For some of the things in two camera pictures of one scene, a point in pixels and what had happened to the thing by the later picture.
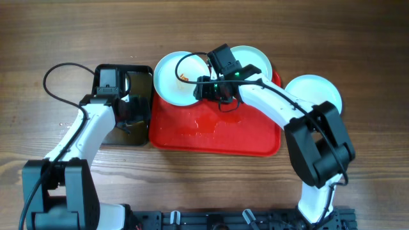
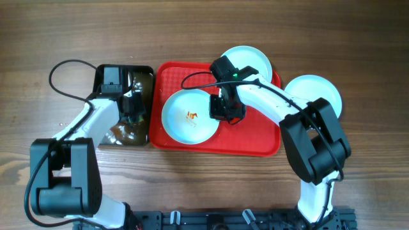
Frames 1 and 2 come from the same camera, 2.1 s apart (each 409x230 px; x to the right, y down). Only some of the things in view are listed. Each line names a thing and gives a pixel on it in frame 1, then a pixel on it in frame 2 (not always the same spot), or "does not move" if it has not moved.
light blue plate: (168, 86) -> (186, 117)
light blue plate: (248, 55) does not move
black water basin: (137, 89) does not move
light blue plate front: (315, 90) does not move
